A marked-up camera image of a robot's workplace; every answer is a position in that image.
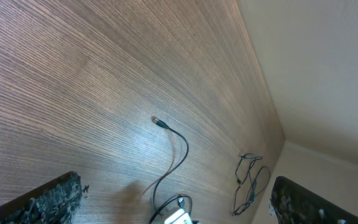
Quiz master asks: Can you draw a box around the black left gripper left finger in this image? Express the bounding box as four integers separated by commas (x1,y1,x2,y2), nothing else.
0,171,89,224

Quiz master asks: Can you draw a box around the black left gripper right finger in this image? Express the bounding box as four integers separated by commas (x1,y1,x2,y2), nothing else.
270,176,358,224

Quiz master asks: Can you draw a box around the black cable bundle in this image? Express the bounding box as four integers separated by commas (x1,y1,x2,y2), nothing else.
149,116,194,224

